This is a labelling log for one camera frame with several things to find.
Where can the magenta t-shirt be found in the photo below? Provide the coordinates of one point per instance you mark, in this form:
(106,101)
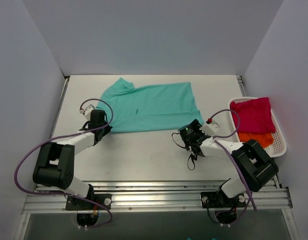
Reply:
(255,116)

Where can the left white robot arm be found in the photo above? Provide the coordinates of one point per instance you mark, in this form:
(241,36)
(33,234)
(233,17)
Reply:
(55,163)

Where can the aluminium frame rail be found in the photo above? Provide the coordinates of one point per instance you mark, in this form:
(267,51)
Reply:
(180,196)

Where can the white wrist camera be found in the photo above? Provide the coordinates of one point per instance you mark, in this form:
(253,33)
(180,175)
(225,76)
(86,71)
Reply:
(210,127)
(86,112)

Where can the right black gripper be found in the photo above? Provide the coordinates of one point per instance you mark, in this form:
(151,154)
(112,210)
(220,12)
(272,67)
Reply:
(191,146)

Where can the white plastic basket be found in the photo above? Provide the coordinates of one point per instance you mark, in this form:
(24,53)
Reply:
(279,146)

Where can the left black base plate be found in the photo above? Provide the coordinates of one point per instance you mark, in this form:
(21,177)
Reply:
(101,201)

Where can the teal t-shirt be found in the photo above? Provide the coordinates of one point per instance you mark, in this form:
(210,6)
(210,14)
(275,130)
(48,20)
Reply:
(149,108)

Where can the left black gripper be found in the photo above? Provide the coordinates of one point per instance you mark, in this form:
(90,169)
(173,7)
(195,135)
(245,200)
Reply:
(104,129)

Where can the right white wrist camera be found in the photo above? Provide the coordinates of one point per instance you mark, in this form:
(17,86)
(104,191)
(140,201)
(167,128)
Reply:
(210,127)

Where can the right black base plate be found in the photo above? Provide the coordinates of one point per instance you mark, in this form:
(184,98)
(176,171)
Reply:
(218,200)

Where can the orange t-shirt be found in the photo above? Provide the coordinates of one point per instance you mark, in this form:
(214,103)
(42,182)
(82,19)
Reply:
(265,140)

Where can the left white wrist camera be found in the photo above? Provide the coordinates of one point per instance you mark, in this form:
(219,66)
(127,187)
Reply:
(86,112)

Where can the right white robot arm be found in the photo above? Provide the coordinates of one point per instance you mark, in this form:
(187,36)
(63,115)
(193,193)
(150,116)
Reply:
(255,168)

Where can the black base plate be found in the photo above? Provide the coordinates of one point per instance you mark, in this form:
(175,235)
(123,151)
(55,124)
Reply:
(101,201)
(218,200)

